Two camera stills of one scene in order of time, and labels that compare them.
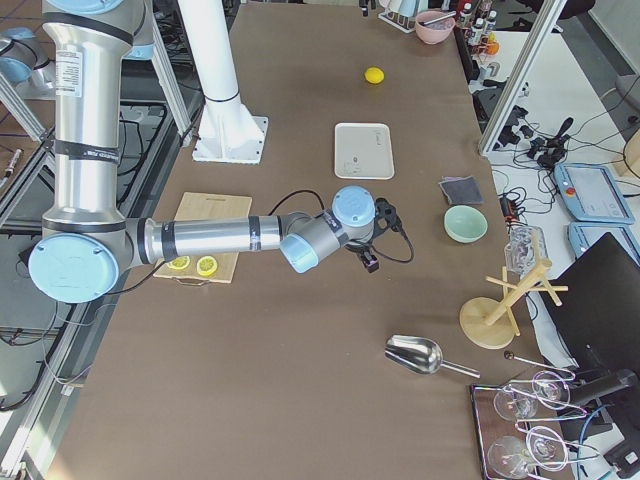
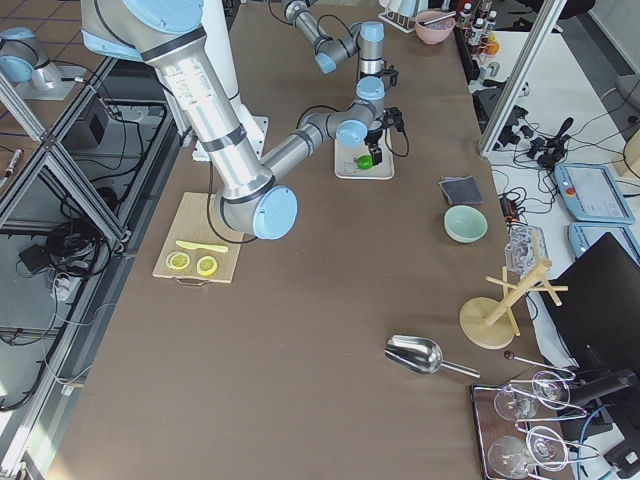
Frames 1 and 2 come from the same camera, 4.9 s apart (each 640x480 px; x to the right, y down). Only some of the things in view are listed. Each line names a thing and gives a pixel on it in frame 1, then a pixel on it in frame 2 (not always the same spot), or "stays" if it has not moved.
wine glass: x=510 y=457 stays
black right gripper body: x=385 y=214 to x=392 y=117
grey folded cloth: x=461 y=190 stays
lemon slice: x=206 y=265 stays
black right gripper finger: x=370 y=262 to x=376 y=154
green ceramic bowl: x=464 y=224 stays
